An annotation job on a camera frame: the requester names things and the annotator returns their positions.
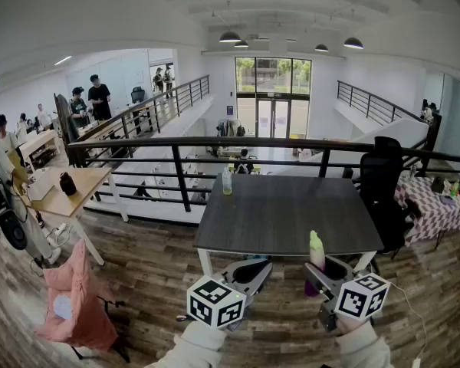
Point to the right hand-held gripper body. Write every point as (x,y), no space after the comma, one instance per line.
(362,295)

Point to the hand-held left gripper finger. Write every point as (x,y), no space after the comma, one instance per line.
(260,282)
(249,261)

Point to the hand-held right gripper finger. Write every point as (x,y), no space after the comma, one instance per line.
(347,270)
(318,280)

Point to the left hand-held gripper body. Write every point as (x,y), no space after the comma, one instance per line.
(214,301)

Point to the purple eggplant with green stem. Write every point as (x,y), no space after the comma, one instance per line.
(316,247)

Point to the person's left forearm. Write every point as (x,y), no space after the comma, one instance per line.
(193,347)

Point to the person's right forearm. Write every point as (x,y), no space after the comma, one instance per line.
(362,347)

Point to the dark grey table top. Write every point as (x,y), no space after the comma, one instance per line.
(291,213)

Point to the clear plastic drink bottle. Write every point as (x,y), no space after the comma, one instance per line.
(227,182)

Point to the checkered cloth covered table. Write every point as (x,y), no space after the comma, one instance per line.
(425,205)

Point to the black office chair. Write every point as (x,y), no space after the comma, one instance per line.
(383,175)
(137,95)

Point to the black metal railing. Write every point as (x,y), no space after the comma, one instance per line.
(253,142)
(157,117)
(434,136)

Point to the small dark bag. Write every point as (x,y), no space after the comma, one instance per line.
(437,185)

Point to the clothes rack with garments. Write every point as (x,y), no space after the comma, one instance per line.
(230,129)

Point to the pink cloth draped chair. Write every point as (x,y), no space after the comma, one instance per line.
(80,282)

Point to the glass entrance double door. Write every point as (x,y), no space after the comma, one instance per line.
(274,119)

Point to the white power strip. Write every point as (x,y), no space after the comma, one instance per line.
(59,231)

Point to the light wooden desk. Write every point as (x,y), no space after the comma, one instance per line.
(88,178)

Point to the dark jug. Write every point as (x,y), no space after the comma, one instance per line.
(68,184)

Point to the large black framed window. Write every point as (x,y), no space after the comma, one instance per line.
(272,75)

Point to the long wooden workbench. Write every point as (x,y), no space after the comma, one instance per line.
(96,127)

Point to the white flat box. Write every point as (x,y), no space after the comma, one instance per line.
(40,186)

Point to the black round bag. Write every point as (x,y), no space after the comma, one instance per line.
(13,230)

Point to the black dome pendant lamp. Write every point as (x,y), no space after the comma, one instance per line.
(353,43)
(230,37)
(321,48)
(241,44)

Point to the white ceiling strip light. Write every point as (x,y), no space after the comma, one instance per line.
(63,60)

